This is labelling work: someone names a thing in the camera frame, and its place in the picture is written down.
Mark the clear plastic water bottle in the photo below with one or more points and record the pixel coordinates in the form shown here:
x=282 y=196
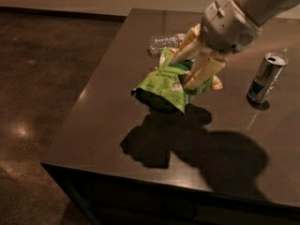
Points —
x=158 y=43

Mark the dark table cabinet base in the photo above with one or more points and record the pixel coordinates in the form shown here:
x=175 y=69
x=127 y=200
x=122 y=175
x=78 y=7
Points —
x=112 y=200

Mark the green rice chip bag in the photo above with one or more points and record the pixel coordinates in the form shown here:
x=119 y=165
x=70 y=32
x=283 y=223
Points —
x=162 y=89

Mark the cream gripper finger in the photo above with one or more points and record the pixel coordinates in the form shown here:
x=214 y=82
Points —
x=190 y=44
x=205 y=66

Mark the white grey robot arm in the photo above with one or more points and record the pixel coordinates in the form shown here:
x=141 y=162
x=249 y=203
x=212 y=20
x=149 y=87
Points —
x=259 y=11

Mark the silver blue energy drink can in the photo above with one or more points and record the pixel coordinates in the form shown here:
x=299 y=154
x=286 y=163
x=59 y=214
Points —
x=267 y=76

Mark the grey robot gripper body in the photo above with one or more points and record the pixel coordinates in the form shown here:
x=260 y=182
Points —
x=227 y=25

